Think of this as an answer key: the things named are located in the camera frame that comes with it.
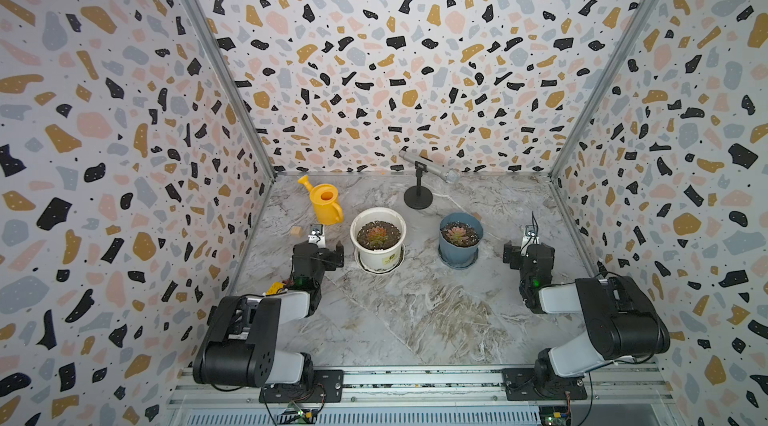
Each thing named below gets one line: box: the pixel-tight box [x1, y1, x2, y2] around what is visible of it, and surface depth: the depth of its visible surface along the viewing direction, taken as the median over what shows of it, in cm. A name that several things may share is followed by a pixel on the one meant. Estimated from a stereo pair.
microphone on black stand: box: [399, 150, 460, 210], surface depth 115 cm
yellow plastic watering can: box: [297, 175, 344, 225], surface depth 102 cm
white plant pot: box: [350, 206, 407, 271], surface depth 93 cm
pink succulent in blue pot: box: [446, 226, 469, 246], surface depth 95 cm
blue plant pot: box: [439, 212, 484, 265], surface depth 96 cm
